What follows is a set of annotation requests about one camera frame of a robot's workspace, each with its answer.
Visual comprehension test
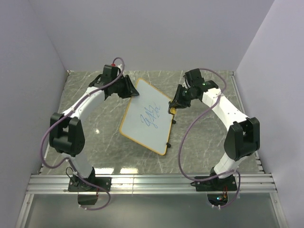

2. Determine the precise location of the purple cable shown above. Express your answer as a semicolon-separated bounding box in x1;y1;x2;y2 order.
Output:
178;68;241;209
39;57;125;211

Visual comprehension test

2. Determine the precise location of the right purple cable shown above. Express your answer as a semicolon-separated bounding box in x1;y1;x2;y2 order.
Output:
178;68;241;209

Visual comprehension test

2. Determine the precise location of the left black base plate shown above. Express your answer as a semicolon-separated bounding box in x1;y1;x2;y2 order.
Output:
67;176;112;192

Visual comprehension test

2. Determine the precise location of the yellow framed whiteboard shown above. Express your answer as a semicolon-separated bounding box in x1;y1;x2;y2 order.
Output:
119;78;173;156

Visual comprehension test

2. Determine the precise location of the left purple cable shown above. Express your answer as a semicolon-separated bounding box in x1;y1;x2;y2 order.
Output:
39;57;125;211

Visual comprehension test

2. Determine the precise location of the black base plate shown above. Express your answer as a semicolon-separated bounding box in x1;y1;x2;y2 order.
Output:
190;175;238;192
67;176;112;192

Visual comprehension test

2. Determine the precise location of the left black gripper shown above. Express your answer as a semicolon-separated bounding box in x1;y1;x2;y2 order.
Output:
112;75;139;99

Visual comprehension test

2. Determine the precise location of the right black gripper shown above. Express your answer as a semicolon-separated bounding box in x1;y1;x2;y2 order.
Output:
170;84;197;109

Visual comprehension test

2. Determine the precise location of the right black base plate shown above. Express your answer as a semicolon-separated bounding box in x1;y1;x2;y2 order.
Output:
190;175;238;192

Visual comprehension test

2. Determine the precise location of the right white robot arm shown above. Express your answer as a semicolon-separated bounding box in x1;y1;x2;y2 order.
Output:
168;68;260;190

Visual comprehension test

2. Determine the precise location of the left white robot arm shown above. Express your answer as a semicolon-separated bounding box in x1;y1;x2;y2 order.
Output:
49;64;139;191

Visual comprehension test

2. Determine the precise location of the yellow whiteboard eraser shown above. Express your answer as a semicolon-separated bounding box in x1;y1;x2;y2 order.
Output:
168;107;176;115

